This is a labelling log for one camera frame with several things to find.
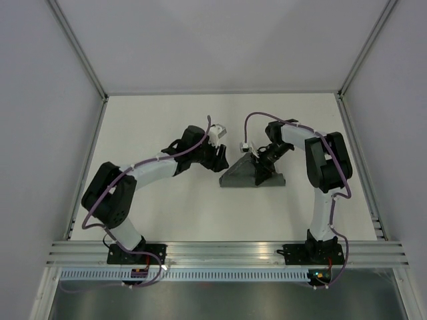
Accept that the aluminium front rail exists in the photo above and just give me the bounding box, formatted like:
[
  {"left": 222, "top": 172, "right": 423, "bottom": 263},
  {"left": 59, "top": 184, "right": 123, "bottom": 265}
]
[{"left": 45, "top": 241, "right": 409, "bottom": 269}]

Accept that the aluminium right side rail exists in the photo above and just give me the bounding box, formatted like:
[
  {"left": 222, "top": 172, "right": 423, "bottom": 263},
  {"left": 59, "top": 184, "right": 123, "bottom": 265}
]
[{"left": 335, "top": 93, "right": 389, "bottom": 241}]

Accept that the white slotted cable duct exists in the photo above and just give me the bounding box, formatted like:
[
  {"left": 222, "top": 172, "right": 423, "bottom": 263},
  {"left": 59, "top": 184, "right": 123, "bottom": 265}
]
[{"left": 59, "top": 267, "right": 309, "bottom": 282}]

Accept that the aluminium frame post left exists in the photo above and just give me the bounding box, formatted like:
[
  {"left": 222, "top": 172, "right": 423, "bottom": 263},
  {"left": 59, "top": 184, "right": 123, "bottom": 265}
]
[{"left": 45, "top": 0, "right": 109, "bottom": 102}]

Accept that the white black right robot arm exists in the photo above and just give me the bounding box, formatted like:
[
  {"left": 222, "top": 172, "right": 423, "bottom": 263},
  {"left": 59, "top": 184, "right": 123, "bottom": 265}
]
[{"left": 251, "top": 119, "right": 353, "bottom": 265}]

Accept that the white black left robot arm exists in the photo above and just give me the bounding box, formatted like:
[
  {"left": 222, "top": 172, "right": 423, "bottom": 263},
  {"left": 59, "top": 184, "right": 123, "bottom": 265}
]
[{"left": 81, "top": 124, "right": 229, "bottom": 264}]

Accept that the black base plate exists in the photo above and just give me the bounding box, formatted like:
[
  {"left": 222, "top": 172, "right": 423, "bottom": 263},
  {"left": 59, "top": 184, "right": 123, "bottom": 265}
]
[
  {"left": 282, "top": 243, "right": 345, "bottom": 266},
  {"left": 107, "top": 243, "right": 167, "bottom": 265}
]

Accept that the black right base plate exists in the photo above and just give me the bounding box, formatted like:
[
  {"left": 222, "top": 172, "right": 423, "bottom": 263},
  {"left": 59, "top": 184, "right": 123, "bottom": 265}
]
[{"left": 282, "top": 243, "right": 345, "bottom": 266}]

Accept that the aluminium rail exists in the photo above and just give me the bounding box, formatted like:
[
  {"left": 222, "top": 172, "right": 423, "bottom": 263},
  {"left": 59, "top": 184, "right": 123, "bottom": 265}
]
[
  {"left": 45, "top": 241, "right": 409, "bottom": 269},
  {"left": 335, "top": 93, "right": 389, "bottom": 241},
  {"left": 61, "top": 96, "right": 109, "bottom": 241}
]

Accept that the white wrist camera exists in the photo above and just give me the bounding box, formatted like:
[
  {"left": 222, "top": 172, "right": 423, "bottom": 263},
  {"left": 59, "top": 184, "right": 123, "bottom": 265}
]
[
  {"left": 240, "top": 141, "right": 259, "bottom": 158},
  {"left": 207, "top": 124, "right": 227, "bottom": 147}
]

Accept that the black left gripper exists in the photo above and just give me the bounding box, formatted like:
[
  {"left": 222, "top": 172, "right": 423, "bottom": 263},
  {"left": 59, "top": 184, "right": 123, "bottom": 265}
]
[{"left": 191, "top": 136, "right": 229, "bottom": 173}]

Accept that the aluminium frame post right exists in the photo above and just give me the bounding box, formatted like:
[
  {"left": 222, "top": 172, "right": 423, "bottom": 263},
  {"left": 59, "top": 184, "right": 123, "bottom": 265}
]
[{"left": 337, "top": 0, "right": 400, "bottom": 99}]

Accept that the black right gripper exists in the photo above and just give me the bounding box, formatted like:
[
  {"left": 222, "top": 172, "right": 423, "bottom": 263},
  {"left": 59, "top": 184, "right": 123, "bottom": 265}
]
[{"left": 250, "top": 142, "right": 292, "bottom": 186}]

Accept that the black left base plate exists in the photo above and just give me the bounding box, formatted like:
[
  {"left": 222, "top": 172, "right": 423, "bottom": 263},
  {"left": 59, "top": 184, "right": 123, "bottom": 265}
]
[{"left": 107, "top": 243, "right": 167, "bottom": 265}]

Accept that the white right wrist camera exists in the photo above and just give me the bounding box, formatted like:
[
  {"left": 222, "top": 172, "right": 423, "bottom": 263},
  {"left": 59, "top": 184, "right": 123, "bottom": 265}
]
[{"left": 240, "top": 141, "right": 259, "bottom": 158}]

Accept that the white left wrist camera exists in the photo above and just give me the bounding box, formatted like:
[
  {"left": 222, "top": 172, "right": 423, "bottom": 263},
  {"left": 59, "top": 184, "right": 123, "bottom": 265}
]
[{"left": 207, "top": 124, "right": 227, "bottom": 147}]

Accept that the aluminium left side rail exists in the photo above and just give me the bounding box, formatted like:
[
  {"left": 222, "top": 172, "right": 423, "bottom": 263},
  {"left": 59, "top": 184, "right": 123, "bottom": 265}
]
[{"left": 61, "top": 96, "right": 109, "bottom": 241}]

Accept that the aluminium frame post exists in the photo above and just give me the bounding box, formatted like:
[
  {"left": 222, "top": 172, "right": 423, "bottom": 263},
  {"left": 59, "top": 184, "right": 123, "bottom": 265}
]
[
  {"left": 45, "top": 0, "right": 109, "bottom": 102},
  {"left": 337, "top": 0, "right": 400, "bottom": 99}
]

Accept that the grey cloth napkin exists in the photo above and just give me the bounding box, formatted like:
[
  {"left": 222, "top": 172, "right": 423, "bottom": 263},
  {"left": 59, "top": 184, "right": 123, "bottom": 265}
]
[{"left": 219, "top": 153, "right": 286, "bottom": 188}]

